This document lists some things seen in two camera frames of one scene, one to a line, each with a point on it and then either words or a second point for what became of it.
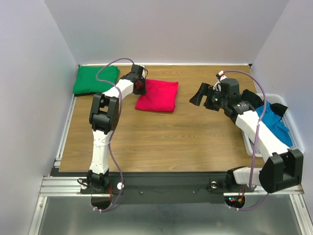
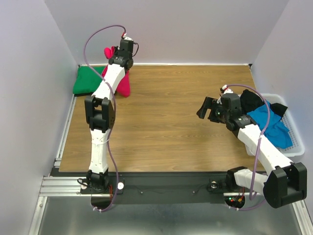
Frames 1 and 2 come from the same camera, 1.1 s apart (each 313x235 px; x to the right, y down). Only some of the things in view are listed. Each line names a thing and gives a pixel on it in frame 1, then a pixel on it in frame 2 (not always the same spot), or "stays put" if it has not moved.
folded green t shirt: (86, 81) stays put
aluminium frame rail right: (300, 203) stays put
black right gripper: (208, 97) to (211, 110)
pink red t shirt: (160, 96) to (123, 87)
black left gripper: (143, 91) to (116, 50)
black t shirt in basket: (257, 101) stays put
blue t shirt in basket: (275, 123) stays put
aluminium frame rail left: (55, 186) stays put
